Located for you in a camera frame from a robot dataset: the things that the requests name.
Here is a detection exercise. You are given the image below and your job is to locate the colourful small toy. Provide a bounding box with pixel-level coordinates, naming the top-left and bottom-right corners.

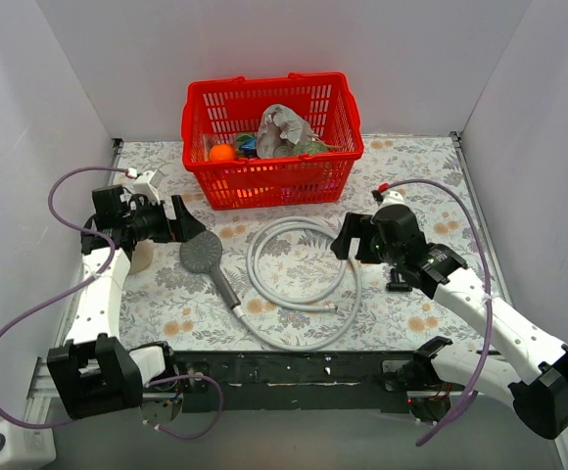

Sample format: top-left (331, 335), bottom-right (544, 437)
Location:
top-left (234, 132), bottom-right (258, 159)

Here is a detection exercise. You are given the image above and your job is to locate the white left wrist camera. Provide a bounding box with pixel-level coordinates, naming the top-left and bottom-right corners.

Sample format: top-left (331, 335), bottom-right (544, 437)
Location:
top-left (126, 167), bottom-right (164, 205)

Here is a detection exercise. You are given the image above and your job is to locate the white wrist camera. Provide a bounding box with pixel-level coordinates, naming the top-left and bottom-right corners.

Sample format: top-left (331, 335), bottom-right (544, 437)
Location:
top-left (371, 183), bottom-right (405, 209)
top-left (126, 167), bottom-right (164, 205)

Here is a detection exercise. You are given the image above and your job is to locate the orange ball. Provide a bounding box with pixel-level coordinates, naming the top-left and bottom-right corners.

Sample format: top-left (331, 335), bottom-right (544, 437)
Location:
top-left (209, 143), bottom-right (236, 162)

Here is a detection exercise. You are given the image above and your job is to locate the white shower hose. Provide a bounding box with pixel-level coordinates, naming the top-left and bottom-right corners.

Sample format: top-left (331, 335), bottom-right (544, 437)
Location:
top-left (231, 215), bottom-right (364, 352)

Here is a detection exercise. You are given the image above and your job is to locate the aluminium frame rail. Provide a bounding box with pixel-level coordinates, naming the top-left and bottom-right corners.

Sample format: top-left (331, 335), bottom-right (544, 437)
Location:
top-left (24, 356), bottom-right (559, 398)

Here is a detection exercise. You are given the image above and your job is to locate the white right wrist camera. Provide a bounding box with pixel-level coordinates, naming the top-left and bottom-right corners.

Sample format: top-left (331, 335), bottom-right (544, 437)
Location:
top-left (371, 183), bottom-right (405, 209)

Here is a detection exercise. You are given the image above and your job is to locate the green glass item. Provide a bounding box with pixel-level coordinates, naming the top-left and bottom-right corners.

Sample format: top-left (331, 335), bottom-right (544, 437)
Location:
top-left (289, 139), bottom-right (344, 157)

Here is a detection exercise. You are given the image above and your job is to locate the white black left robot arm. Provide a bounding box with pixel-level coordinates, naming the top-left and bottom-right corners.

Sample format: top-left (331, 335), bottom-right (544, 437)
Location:
top-left (47, 182), bottom-right (179, 420)

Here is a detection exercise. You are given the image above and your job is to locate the red plastic basket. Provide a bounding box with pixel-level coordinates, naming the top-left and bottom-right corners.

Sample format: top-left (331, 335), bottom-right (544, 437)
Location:
top-left (181, 71), bottom-right (363, 210)

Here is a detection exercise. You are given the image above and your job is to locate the floral patterned mat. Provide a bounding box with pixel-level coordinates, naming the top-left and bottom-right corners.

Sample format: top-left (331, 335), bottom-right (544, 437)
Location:
top-left (118, 135), bottom-right (493, 352)

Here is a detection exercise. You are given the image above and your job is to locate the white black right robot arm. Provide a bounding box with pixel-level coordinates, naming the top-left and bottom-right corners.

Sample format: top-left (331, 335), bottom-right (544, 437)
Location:
top-left (246, 186), bottom-right (568, 439)

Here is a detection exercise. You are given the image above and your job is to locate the white box with knob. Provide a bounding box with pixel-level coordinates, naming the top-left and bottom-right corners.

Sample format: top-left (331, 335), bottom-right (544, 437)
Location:
top-left (0, 421), bottom-right (57, 470)

